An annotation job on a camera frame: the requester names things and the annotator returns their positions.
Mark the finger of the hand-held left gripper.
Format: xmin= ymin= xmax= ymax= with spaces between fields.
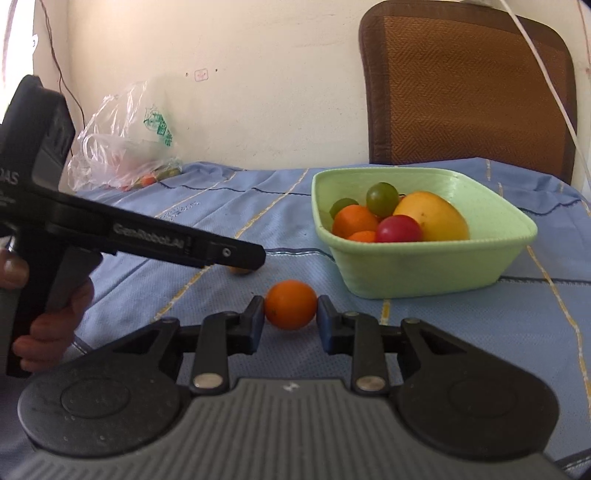
xmin=204 ymin=236 xmax=267 ymax=273

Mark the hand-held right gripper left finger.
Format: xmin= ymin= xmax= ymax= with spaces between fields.
xmin=110 ymin=296 xmax=266 ymax=394

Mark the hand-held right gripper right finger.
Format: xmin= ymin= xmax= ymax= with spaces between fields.
xmin=317 ymin=295 xmax=468 ymax=394

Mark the light green plastic basket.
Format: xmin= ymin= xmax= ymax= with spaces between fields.
xmin=311 ymin=167 xmax=539 ymax=300

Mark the green tomato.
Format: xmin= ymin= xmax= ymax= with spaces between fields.
xmin=329 ymin=198 xmax=360 ymax=220
xmin=366 ymin=182 xmax=400 ymax=219

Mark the red tomato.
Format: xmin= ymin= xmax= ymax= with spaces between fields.
xmin=375 ymin=214 xmax=424 ymax=243

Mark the large yellow grapefruit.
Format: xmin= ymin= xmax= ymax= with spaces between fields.
xmin=393 ymin=191 xmax=471 ymax=242

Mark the person's left hand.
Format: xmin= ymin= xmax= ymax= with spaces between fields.
xmin=0 ymin=251 xmax=96 ymax=374

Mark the clear plastic bag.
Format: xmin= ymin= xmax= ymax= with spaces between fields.
xmin=66 ymin=80 xmax=184 ymax=191

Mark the blue striped tablecloth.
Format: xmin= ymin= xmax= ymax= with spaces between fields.
xmin=0 ymin=159 xmax=591 ymax=480

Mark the brown woven chair back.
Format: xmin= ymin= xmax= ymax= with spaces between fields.
xmin=359 ymin=0 xmax=579 ymax=186

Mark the thin dark cable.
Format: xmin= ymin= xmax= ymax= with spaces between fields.
xmin=39 ymin=0 xmax=86 ymax=132

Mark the white cable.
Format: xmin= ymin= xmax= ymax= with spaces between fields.
xmin=494 ymin=0 xmax=591 ymax=190

